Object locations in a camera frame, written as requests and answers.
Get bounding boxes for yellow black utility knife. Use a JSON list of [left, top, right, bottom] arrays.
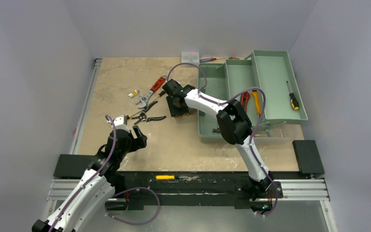
[[251, 90, 262, 116]]

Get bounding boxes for green plastic tool box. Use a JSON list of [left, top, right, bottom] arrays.
[[198, 50, 308, 143]]

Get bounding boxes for long black yellow screwdriver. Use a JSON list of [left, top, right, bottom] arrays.
[[286, 81, 300, 111]]

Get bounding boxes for red black utility knife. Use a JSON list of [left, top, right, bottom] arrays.
[[240, 91, 250, 112]]

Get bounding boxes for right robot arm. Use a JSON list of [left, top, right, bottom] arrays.
[[162, 80, 276, 197]]

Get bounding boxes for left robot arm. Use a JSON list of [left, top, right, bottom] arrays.
[[31, 125, 147, 232]]

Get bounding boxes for medium black yellow screwdriver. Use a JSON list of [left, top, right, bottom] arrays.
[[148, 90, 166, 107]]

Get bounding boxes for red adjustable wrench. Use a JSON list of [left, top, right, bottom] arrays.
[[135, 75, 167, 109]]

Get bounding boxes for yellow precision screwdriver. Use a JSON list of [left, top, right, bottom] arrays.
[[155, 175, 188, 180]]

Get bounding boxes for small yellow hex key set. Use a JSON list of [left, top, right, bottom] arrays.
[[128, 89, 140, 98]]

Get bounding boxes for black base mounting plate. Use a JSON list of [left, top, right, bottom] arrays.
[[105, 171, 283, 213]]

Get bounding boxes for small clear parts box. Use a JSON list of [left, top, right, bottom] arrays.
[[181, 52, 200, 64]]

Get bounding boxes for red blue small screwdriver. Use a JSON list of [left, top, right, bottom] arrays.
[[199, 57, 225, 63]]

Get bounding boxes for left black corner block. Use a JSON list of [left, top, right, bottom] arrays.
[[53, 154, 92, 179]]

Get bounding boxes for black corner block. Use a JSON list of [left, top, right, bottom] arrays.
[[292, 140, 325, 176], [53, 154, 92, 179]]

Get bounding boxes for right black corner block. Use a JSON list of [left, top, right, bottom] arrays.
[[292, 140, 325, 176]]

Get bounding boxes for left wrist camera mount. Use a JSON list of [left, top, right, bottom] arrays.
[[105, 115, 129, 132]]

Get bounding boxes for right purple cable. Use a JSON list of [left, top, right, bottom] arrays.
[[166, 62, 279, 218]]

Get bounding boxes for purple cable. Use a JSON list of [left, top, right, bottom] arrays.
[[166, 62, 279, 218], [48, 115, 160, 232]]

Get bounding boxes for black wire stripper pliers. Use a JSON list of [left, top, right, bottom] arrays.
[[131, 101, 167, 126]]

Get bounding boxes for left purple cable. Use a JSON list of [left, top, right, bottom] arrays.
[[48, 115, 160, 232]]

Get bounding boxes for aluminium rail frame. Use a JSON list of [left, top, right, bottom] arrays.
[[47, 58, 338, 232]]

